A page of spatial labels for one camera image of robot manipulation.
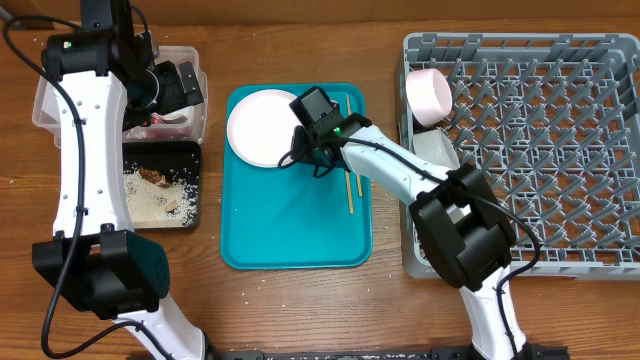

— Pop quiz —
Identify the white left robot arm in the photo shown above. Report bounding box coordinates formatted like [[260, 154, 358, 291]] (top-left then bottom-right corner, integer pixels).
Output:
[[32, 1, 215, 359]]

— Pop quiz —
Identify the red snack wrapper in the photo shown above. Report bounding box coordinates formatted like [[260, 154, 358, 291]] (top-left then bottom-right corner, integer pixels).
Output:
[[151, 114, 175, 125]]

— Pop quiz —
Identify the wooden chopstick left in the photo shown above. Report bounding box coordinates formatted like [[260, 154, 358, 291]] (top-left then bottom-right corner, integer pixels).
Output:
[[344, 170, 355, 215]]

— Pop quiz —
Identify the pile of white rice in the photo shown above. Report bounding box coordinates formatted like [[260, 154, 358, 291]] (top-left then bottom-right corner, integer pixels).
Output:
[[124, 172, 198, 229]]

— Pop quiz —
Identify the grey dishwasher rack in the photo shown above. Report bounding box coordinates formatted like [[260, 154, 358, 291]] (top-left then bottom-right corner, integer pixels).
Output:
[[398, 32, 639, 281]]

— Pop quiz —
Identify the clear plastic bin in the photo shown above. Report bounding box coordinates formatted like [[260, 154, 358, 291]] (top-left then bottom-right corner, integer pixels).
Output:
[[32, 46, 208, 147]]

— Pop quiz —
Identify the black rail at table edge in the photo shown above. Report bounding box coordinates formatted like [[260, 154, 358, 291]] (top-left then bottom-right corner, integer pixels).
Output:
[[218, 344, 571, 360]]

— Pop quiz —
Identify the large white plate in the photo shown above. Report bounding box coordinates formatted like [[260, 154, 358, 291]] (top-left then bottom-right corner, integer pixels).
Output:
[[227, 89, 300, 168]]

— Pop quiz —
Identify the wooden chopstick right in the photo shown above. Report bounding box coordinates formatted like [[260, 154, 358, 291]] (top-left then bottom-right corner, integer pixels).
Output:
[[346, 95, 363, 198]]

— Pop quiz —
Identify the teal plastic tray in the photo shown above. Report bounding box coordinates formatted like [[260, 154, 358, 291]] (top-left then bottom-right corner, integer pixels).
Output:
[[220, 82, 374, 271]]

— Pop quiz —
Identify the brown food scrap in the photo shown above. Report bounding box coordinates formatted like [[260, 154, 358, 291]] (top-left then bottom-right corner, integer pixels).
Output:
[[138, 167, 172, 188]]

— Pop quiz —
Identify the grey bowl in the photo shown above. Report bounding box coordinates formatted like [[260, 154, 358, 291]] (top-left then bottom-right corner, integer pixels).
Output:
[[412, 129, 460, 170]]

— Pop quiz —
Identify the wooden chopstick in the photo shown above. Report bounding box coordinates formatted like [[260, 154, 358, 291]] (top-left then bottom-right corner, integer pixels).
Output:
[[346, 95, 363, 198], [344, 170, 355, 215]]

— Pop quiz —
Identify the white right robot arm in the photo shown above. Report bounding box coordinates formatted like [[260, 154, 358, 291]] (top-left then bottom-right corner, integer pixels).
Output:
[[285, 86, 541, 359]]

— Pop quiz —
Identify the black waste tray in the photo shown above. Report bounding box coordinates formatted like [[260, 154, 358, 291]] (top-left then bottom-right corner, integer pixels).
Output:
[[123, 141, 202, 230]]

